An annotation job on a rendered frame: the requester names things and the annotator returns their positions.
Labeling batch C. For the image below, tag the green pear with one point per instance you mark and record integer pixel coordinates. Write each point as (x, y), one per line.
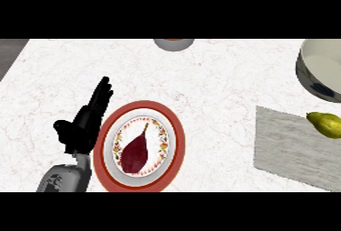
(326, 123)

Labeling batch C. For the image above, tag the large cream bowl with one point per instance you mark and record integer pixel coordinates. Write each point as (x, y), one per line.
(322, 70)

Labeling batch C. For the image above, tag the small grey bowl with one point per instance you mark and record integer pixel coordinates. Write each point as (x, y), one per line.
(174, 44)

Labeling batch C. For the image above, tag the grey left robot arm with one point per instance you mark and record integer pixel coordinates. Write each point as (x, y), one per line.
(67, 177)

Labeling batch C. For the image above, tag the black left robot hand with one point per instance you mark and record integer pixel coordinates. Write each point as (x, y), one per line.
(86, 120)

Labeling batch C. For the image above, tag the dark red pear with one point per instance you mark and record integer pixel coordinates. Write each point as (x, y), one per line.
(135, 153)

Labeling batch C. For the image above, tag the red rimmed white plate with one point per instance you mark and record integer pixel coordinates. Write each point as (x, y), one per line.
(139, 146)

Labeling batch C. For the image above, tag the grey woven placemat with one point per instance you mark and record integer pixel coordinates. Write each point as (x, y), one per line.
(293, 150)

